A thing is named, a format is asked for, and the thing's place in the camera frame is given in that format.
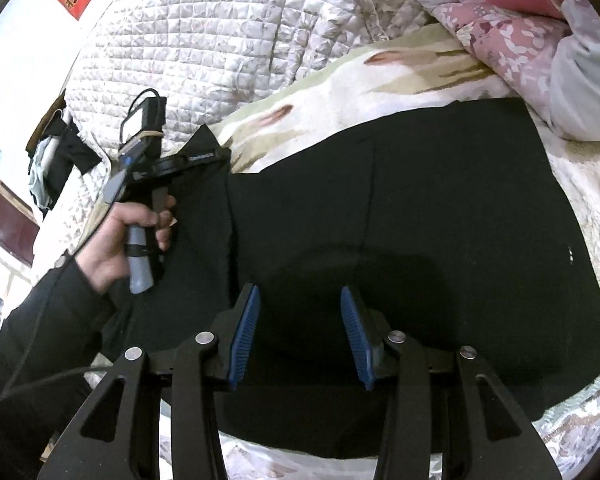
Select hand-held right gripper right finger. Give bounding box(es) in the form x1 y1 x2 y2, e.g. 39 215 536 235
340 285 563 480

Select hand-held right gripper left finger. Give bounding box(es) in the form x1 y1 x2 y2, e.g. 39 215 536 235
37 282 262 480

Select person's left hand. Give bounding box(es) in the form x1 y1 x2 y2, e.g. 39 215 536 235
75 195 177 295

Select person's left forearm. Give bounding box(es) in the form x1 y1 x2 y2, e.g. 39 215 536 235
0 252 128 466

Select reddish brown wooden door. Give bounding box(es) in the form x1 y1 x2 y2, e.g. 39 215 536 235
0 160 41 267

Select floral fleece blanket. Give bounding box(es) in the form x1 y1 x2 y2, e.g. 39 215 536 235
40 22 600 480

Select pink floral quilt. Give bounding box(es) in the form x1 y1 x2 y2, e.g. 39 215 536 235
350 0 600 141

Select black pants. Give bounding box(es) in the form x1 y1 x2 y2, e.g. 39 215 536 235
100 97 600 453

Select black cable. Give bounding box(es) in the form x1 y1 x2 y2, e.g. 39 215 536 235
0 365 113 408

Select pile of dark clothes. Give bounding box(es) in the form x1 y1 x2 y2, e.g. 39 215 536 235
27 95 103 211

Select quilted floral bedspread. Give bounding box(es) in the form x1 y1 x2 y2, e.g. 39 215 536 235
27 0 600 466

